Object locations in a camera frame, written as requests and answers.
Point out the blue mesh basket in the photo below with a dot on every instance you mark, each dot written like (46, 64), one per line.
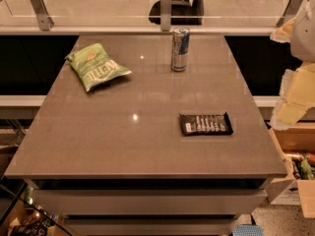
(247, 230)

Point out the middle metal railing post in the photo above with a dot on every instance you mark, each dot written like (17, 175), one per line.
(165, 15)

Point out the grey drawer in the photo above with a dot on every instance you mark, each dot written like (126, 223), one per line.
(149, 202)
(150, 227)

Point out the right metal railing post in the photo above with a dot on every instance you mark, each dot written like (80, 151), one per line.
(289, 12)

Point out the upper grey drawer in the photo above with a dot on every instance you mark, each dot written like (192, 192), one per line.
(149, 202)

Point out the box of items lower left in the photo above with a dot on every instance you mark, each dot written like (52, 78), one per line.
(26, 221)

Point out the green chip bag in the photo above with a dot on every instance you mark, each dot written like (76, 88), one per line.
(94, 67)

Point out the metal railing post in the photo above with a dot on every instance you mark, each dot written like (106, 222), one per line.
(165, 15)
(289, 12)
(44, 21)

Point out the black office chair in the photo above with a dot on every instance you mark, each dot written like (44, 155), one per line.
(187, 12)

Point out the left metal railing post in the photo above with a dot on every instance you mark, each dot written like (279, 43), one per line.
(44, 21)

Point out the silver blue energy drink can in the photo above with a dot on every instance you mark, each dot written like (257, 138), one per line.
(180, 45)

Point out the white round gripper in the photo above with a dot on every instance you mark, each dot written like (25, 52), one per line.
(304, 36)

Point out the black rxbar chocolate bar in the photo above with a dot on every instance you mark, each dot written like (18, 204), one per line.
(205, 124)

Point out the lower grey drawer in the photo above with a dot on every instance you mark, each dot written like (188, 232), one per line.
(150, 227)

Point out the cardboard box of snacks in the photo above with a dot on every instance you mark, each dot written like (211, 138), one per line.
(296, 148)

